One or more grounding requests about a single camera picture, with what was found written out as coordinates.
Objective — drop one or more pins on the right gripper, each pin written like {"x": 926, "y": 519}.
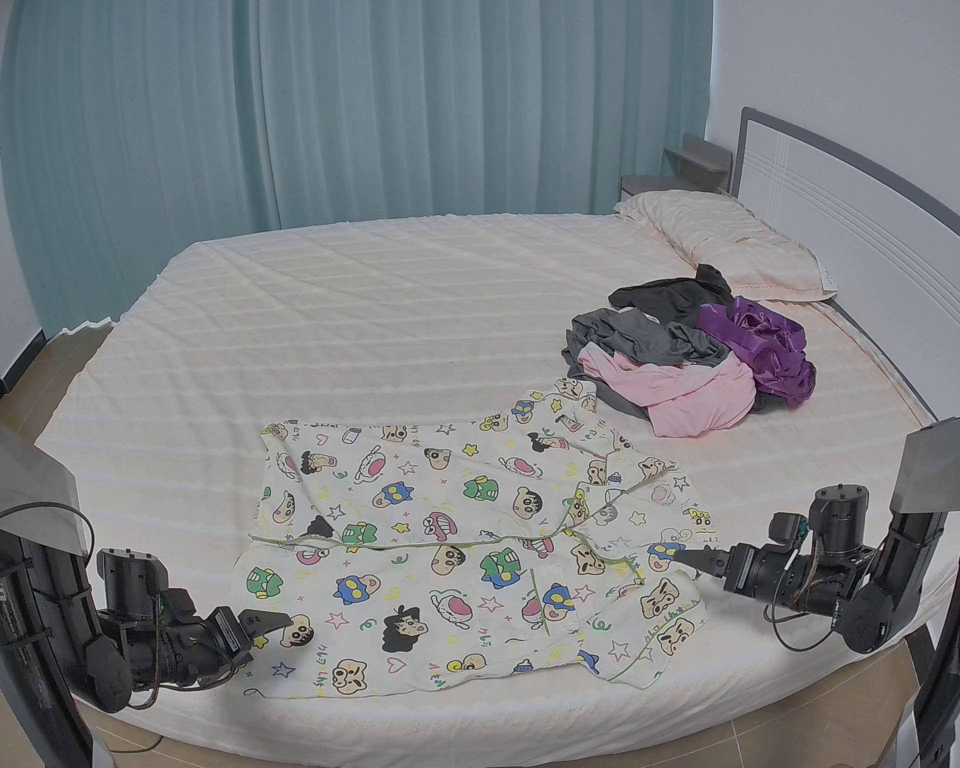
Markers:
{"x": 757, "y": 571}

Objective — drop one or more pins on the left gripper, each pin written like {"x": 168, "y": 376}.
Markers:
{"x": 221, "y": 645}

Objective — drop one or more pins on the white printed pyjama top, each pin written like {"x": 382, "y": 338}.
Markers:
{"x": 450, "y": 540}

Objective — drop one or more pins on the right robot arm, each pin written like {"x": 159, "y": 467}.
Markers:
{"x": 900, "y": 570}

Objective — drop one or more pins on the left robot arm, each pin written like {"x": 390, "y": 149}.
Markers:
{"x": 45, "y": 622}

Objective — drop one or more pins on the bed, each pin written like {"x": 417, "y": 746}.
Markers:
{"x": 375, "y": 300}

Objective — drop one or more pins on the pink garment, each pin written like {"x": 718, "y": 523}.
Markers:
{"x": 690, "y": 397}

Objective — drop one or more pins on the purple garment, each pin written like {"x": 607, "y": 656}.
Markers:
{"x": 750, "y": 337}

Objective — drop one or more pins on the dark grey garment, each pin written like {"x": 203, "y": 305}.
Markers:
{"x": 637, "y": 337}

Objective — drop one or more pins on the cream pillow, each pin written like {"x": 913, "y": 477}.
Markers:
{"x": 720, "y": 232}

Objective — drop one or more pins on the grey bedside table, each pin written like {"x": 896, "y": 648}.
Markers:
{"x": 697, "y": 156}

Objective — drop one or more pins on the blue-green curtain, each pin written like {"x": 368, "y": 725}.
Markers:
{"x": 375, "y": 112}

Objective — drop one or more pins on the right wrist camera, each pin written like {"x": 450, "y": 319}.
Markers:
{"x": 787, "y": 529}

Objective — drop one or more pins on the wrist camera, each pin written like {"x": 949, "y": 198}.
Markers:
{"x": 787, "y": 529}
{"x": 180, "y": 606}

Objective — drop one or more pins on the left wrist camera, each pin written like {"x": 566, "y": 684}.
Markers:
{"x": 180, "y": 606}

